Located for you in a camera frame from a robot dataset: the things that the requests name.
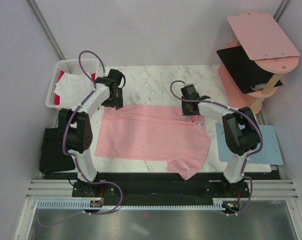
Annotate white plastic basket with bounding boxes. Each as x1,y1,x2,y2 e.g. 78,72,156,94
45,58,110,110

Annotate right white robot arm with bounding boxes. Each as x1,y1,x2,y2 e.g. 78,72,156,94
179,84,263,197

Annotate pink tiered shelf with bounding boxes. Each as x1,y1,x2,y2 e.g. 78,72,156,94
218,12,301,114

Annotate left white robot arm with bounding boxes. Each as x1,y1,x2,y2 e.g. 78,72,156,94
58,69,126,198

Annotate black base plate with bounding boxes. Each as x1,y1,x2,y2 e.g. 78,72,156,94
44,173,250,207

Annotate pink t shirt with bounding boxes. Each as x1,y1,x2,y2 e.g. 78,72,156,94
94,105,211,180

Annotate red t shirt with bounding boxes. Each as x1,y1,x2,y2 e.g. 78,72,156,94
53,70,97,106

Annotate black board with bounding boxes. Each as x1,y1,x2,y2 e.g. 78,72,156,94
216,46,274,94

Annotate black t shirt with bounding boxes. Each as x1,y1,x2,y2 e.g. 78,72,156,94
39,127,75,174

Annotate white cable duct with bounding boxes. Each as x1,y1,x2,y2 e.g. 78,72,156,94
37,198,244,210

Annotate light blue mat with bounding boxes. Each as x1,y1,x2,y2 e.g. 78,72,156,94
215,123,284,166

